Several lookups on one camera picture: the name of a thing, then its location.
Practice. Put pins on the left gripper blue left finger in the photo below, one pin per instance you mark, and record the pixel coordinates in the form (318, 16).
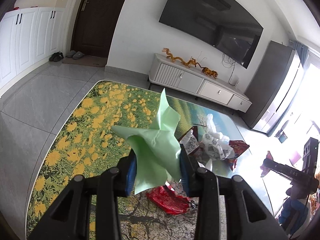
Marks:
(127, 174)

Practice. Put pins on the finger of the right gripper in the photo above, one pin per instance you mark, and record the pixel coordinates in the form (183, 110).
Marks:
(284, 170)

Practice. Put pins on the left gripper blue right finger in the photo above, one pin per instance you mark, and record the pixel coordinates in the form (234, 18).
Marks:
(188, 167)

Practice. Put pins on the white printed snack wrapper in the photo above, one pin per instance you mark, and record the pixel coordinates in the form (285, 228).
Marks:
(215, 148)

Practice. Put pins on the clear plastic bag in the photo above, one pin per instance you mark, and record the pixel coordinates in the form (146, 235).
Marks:
(211, 129)

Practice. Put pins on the red snack wrapper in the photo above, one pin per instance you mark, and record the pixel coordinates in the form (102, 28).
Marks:
(168, 200)

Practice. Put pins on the dark red snack bag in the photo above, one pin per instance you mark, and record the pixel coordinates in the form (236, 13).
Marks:
(238, 147)

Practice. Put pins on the white TV cabinet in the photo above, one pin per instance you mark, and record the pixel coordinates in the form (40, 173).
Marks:
(192, 81)

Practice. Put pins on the grey refrigerator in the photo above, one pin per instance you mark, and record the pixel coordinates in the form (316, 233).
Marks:
(273, 87)

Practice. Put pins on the white wifi router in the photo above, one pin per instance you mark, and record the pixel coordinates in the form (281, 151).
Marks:
(234, 81)

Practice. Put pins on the golden tiger ornament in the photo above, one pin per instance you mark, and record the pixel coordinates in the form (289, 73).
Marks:
(209, 72)

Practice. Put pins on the golden dragon ornament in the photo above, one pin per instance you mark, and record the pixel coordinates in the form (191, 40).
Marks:
(191, 62)

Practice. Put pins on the brown door mat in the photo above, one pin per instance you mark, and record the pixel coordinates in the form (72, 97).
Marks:
(87, 61)

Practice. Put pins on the grey slippers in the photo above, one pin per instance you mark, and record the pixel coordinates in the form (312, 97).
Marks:
(76, 55)

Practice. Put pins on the black shoes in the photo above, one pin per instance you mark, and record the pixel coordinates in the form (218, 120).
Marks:
(56, 57)

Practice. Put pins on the dark entrance door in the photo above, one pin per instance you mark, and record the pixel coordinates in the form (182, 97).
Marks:
(95, 24)

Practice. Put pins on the white shoe cabinet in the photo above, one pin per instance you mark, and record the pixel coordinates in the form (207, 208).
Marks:
(31, 32)

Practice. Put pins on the black wall television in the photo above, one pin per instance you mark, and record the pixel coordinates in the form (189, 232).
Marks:
(223, 24)

